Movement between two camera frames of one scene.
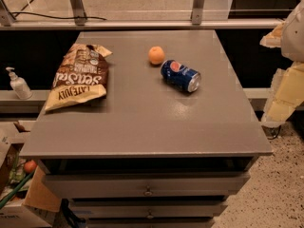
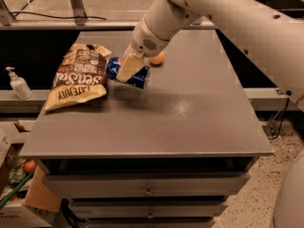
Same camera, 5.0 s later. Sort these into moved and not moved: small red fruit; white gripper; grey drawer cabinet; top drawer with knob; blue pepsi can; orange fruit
Moved: white gripper; blue pepsi can
Not moved: grey drawer cabinet; small red fruit; top drawer with knob; orange fruit
